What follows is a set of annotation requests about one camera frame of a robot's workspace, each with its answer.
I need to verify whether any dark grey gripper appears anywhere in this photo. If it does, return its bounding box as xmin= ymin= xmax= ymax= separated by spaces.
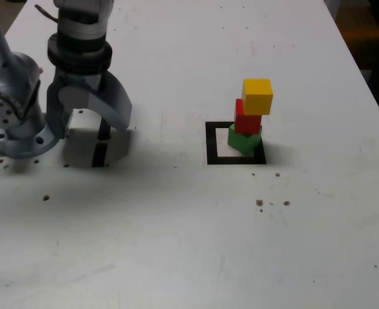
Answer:
xmin=46 ymin=66 xmax=134 ymax=140

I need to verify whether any green cube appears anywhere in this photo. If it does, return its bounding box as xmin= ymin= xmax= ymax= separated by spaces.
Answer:
xmin=226 ymin=124 xmax=263 ymax=155

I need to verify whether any red cube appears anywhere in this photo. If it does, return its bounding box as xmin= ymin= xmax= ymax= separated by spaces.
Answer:
xmin=234 ymin=98 xmax=263 ymax=135

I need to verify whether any yellow cube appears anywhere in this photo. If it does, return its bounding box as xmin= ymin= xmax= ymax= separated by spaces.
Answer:
xmin=242 ymin=79 xmax=273 ymax=116

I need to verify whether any black tape square outline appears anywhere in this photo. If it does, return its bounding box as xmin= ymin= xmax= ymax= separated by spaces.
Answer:
xmin=205 ymin=121 xmax=267 ymax=165

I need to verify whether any black tape strip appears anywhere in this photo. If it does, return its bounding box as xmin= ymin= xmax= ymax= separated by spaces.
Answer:
xmin=91 ymin=117 xmax=113 ymax=167

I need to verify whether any short dark cable loop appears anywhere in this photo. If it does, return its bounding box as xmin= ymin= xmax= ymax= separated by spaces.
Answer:
xmin=34 ymin=4 xmax=60 ymax=24

